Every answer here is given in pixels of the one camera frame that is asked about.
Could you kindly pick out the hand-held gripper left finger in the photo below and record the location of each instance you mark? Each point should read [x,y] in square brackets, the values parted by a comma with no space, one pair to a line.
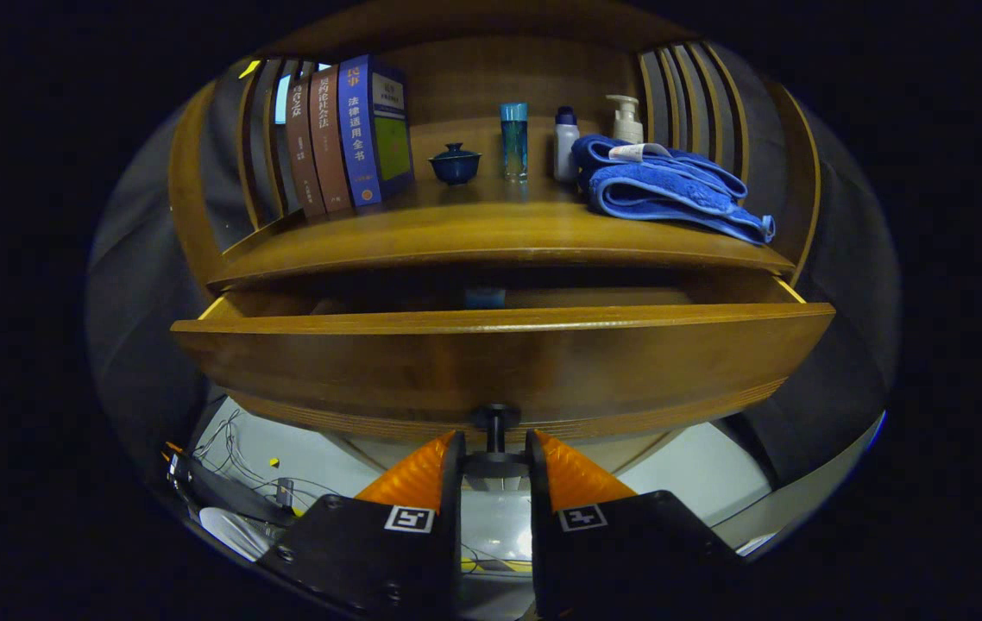
[448,517]

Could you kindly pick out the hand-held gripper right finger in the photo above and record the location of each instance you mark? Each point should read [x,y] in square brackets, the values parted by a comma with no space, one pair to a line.
[543,517]

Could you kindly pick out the wooden drawer with black knob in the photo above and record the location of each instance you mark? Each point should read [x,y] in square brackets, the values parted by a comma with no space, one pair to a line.
[500,362]

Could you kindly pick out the blue and white cosmetic tube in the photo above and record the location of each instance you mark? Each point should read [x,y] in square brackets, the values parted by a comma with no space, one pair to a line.
[484,298]

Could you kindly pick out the wooden cabinet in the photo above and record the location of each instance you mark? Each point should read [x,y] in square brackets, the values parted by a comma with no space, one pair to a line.
[491,78]

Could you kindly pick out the folded blue towel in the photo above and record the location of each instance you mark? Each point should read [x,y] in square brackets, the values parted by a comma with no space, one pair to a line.
[664,190]

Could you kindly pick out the blue lidded tea cup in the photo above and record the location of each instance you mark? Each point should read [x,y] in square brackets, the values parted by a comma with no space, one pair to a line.
[455,166]

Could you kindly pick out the white bottle with blue cap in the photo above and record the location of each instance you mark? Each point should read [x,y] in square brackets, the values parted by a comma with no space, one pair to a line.
[566,147]

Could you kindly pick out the teal glass bottle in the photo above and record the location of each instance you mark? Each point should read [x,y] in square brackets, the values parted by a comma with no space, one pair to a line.
[514,142]

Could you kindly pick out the reddish brown book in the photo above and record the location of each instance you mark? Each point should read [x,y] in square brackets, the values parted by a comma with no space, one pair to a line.
[329,138]

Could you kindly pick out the thick blue book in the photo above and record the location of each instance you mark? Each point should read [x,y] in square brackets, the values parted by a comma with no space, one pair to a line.
[357,129]

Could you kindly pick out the dark brown book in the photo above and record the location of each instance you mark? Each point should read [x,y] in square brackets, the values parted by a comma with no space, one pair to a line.
[301,147]

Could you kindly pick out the white pump bottle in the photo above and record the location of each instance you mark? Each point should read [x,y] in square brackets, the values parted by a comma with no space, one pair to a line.
[627,125]

